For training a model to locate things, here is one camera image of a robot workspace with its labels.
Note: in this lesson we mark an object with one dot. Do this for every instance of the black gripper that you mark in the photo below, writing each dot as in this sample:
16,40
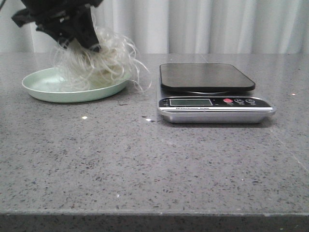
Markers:
63,20

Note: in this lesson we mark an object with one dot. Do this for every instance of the white pleated curtain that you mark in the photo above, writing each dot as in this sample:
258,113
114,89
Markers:
209,26

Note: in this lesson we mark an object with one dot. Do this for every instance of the white vermicelli noodle bundle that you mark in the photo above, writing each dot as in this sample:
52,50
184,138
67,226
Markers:
117,61

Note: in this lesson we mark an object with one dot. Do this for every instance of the silver black kitchen scale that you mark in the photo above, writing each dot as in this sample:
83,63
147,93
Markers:
211,93

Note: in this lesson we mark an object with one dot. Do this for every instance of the light green round plate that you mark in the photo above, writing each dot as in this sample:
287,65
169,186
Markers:
47,85

